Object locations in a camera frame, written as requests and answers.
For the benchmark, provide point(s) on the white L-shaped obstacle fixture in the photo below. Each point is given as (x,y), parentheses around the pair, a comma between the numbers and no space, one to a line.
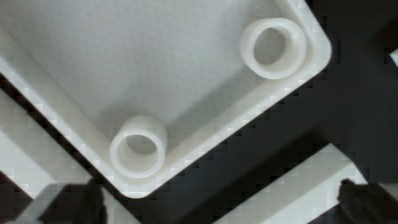
(38,170)

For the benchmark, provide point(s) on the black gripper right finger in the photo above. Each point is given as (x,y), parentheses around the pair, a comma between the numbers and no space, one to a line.
(368,203)

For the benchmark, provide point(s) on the white desk tabletop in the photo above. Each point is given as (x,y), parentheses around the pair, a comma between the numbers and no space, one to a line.
(114,58)

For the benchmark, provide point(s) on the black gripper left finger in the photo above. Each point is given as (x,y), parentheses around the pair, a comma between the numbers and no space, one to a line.
(77,207)

